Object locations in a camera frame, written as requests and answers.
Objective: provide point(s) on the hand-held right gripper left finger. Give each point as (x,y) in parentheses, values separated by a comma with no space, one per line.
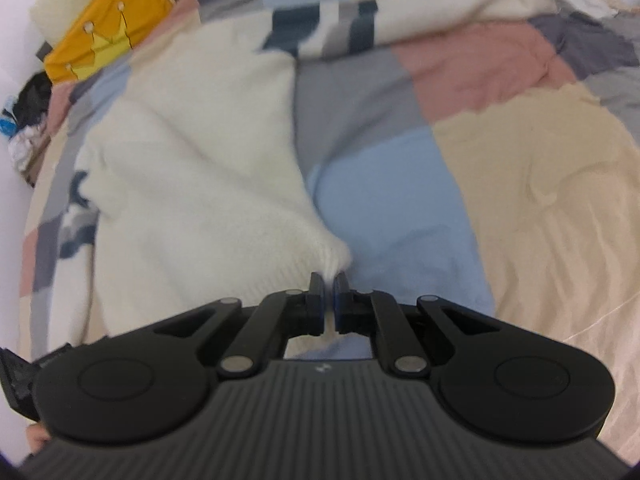
(319,305)

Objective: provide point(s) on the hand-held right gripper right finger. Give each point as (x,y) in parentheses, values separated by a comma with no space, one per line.
(340,305)

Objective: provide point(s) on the cream and dark teal sweater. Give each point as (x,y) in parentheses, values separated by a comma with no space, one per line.
(200,170)

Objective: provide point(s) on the patchwork checked quilt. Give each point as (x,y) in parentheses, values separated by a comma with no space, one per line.
(500,160)

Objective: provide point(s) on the white crumpled cloth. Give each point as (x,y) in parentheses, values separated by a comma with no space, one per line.
(25,147)

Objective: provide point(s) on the black clothing on nightstand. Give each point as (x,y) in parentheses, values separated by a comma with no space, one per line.
(35,97)

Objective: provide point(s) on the yellow crown pillow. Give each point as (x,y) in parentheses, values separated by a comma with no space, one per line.
(107,25)

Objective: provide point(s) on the grey wall switch plate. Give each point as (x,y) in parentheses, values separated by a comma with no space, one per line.
(43,50)

